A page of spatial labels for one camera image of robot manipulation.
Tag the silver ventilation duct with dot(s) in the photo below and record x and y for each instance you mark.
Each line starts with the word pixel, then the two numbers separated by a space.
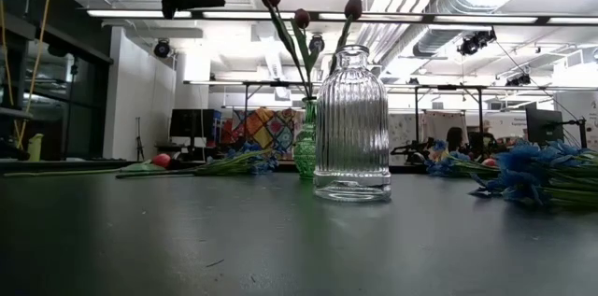
pixel 437 39

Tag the person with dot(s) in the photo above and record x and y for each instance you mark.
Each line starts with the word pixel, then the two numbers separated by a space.
pixel 454 139

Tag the overhead LED light bar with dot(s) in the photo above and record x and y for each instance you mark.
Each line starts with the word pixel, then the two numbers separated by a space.
pixel 254 15

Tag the colourful patchwork cloth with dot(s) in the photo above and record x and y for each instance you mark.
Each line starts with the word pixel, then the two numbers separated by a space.
pixel 266 130

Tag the black background rig frame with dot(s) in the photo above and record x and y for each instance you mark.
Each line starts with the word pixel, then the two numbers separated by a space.
pixel 280 84
pixel 448 87

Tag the clear ribbed glass vase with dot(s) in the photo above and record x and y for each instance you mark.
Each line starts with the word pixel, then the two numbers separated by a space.
pixel 352 123

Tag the pale yellow plastic jug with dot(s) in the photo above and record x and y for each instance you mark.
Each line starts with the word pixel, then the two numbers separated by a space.
pixel 35 149

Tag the black background robot arm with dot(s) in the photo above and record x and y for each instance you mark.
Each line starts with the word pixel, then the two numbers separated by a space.
pixel 411 151

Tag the black tripod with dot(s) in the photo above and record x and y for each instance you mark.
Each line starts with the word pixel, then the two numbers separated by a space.
pixel 138 146

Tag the green patterned glass vase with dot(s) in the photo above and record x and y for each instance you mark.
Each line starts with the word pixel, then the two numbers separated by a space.
pixel 306 146

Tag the black ceiling spotlight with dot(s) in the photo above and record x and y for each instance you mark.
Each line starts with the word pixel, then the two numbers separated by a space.
pixel 517 80
pixel 476 43
pixel 317 44
pixel 162 48

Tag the black computer monitor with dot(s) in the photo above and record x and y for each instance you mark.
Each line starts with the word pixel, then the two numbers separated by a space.
pixel 544 125
pixel 189 123

